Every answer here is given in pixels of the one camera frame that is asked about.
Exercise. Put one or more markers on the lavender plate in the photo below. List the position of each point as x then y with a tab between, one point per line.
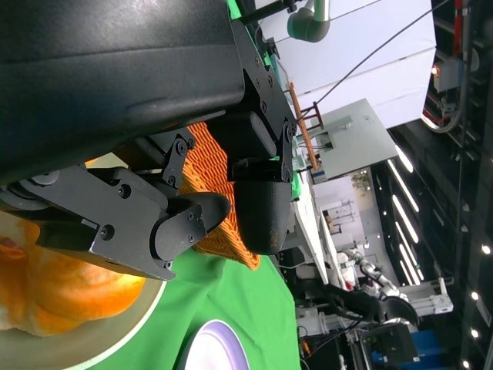
215	347

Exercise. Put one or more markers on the pale grey-green bowl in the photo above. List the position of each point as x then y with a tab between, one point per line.
58	350

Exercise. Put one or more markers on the orange wicker basket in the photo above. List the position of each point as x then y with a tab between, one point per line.
208	165

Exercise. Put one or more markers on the grey panel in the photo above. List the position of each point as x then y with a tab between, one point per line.
362	131

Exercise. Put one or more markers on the round orange bun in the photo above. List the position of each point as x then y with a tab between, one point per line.
77	293

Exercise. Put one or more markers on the grey industrial robot arm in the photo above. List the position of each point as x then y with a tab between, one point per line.
308	23

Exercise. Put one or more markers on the white table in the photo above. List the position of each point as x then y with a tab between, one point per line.
308	216

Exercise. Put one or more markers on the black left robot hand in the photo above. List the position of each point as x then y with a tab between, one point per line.
96	77

